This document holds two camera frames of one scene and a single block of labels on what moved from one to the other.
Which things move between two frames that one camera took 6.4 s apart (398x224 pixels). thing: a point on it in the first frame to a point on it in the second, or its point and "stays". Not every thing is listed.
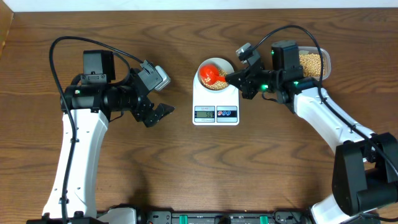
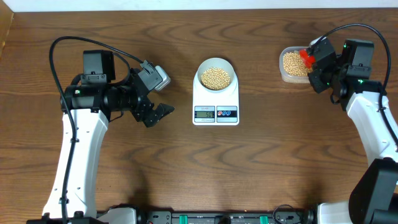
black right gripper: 248,93 to 314,76
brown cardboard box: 6,17 stays
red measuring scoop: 209,74 to 308,60
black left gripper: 140,113 stays
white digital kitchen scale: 212,108 stays
